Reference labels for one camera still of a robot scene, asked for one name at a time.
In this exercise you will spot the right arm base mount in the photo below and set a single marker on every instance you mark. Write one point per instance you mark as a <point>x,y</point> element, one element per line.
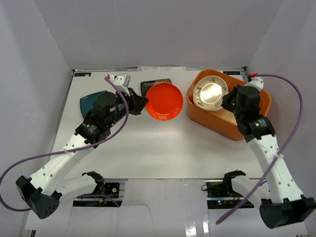
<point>220,194</point>

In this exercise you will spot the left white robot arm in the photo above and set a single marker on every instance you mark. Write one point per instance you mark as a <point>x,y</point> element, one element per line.
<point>44,189</point>

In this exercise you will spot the cream floral round plate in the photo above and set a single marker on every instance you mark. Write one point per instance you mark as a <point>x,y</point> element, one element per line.
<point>208,93</point>

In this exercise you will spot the black table label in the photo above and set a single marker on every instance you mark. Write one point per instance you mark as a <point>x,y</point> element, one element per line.
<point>77,74</point>
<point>232,72</point>

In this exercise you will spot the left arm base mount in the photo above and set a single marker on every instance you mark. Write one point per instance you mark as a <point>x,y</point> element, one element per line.
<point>110,195</point>

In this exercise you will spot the right black table label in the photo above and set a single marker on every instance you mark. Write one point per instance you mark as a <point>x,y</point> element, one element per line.
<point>232,72</point>

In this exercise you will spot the orange round plate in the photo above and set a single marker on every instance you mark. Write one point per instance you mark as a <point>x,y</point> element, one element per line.
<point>165,101</point>

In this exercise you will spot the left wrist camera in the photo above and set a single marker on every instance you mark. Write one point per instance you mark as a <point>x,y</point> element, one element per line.
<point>121,81</point>

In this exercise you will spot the tan round plate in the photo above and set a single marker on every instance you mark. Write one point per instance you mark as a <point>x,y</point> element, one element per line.
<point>225,115</point>

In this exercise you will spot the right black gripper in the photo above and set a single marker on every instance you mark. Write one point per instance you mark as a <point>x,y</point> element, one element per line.
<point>227,98</point>

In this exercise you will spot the black floral square plate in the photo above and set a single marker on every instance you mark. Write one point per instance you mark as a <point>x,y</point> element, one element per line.
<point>146,85</point>

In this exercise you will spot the left black table label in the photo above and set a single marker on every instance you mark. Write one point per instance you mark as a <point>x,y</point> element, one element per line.
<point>77,74</point>

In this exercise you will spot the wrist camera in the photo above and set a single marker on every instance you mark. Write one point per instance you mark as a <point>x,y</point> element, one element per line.
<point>121,81</point>
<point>255,81</point>

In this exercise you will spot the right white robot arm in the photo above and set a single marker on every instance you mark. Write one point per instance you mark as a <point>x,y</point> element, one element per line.
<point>284,202</point>

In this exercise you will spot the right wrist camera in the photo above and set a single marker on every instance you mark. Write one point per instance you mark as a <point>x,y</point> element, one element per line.
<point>255,81</point>

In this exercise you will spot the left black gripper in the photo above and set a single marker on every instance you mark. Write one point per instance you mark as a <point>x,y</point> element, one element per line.
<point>133,101</point>

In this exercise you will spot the orange plastic bin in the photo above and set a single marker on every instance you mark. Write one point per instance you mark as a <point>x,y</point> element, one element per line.
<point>209,121</point>

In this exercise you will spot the papers at back edge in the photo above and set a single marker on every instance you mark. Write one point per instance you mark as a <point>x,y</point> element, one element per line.
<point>160,68</point>

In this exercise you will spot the teal square plate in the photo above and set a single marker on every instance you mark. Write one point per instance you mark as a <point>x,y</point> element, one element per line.
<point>86,102</point>

